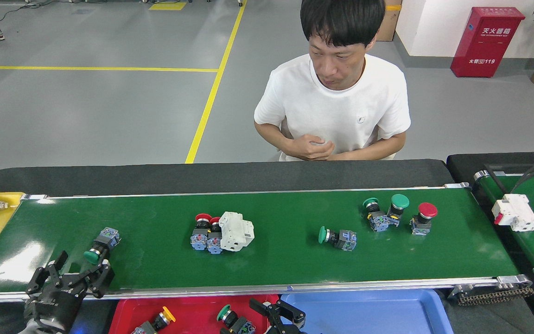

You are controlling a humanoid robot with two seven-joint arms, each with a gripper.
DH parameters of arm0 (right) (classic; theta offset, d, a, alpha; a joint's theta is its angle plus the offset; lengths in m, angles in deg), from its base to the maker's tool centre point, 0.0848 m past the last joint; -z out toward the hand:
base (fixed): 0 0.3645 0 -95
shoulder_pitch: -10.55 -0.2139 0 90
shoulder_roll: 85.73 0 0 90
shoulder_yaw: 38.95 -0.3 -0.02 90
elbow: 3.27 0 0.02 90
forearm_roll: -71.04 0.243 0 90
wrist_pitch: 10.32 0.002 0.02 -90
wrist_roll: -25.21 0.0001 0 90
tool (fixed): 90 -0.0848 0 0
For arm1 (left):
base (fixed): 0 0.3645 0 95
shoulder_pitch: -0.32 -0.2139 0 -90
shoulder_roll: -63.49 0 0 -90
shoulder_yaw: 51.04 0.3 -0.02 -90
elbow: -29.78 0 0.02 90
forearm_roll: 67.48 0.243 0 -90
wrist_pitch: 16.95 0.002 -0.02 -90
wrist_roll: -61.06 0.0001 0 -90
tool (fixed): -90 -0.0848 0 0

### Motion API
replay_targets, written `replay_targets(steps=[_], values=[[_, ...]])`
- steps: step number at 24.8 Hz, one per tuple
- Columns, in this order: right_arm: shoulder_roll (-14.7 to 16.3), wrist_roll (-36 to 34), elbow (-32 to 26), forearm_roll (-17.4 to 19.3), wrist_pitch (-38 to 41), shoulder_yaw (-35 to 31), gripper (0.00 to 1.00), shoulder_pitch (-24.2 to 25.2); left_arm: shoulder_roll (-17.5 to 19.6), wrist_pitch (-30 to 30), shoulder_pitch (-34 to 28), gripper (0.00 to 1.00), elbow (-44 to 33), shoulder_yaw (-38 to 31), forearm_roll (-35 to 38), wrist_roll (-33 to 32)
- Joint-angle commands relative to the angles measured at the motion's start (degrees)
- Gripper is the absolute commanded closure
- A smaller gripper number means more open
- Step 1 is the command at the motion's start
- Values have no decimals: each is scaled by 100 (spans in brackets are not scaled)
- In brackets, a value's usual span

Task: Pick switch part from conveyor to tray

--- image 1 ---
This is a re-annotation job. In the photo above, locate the thin black rod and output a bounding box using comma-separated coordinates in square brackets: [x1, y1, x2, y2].
[484, 165, 509, 195]

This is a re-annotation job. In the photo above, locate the red fire extinguisher cabinet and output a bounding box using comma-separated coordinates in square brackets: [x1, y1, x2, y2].
[450, 6, 526, 78]

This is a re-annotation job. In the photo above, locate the yellow push button switch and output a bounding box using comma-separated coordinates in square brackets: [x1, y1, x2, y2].
[132, 306, 176, 334]

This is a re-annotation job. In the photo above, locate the white circuit breaker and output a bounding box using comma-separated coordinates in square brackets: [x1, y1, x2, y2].
[219, 212, 255, 252]
[491, 193, 534, 232]

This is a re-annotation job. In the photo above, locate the red plastic tray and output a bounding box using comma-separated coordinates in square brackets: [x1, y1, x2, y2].
[108, 295, 280, 334]

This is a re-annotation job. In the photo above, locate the red push button switch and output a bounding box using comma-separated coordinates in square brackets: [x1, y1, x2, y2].
[410, 202, 438, 236]
[207, 217, 223, 255]
[191, 213, 213, 251]

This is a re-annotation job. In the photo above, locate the cardboard box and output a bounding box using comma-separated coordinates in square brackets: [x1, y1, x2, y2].
[376, 4, 402, 42]

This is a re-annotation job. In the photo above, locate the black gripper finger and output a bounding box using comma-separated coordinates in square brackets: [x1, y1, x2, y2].
[65, 260, 115, 299]
[249, 298, 278, 325]
[26, 251, 69, 297]
[277, 301, 305, 328]

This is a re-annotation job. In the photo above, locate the person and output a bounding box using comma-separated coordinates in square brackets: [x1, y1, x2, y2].
[254, 0, 411, 161]

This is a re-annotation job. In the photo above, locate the long green conveyor belt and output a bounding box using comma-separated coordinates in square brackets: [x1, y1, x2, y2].
[0, 183, 534, 308]

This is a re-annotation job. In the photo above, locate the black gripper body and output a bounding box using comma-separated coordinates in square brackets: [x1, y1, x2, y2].
[25, 284, 87, 331]
[267, 321, 304, 334]

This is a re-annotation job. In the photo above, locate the black drive chain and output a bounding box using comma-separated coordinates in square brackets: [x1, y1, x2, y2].
[457, 287, 534, 307]

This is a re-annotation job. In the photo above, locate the person's right hand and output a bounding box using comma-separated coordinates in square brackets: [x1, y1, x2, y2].
[292, 135, 336, 161]

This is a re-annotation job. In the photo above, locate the green push button switch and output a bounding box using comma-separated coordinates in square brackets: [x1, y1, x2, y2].
[216, 304, 257, 334]
[387, 193, 410, 227]
[83, 227, 121, 265]
[318, 226, 358, 252]
[362, 198, 390, 232]

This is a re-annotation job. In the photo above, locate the blue plastic bin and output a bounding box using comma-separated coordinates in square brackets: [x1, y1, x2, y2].
[280, 289, 454, 334]

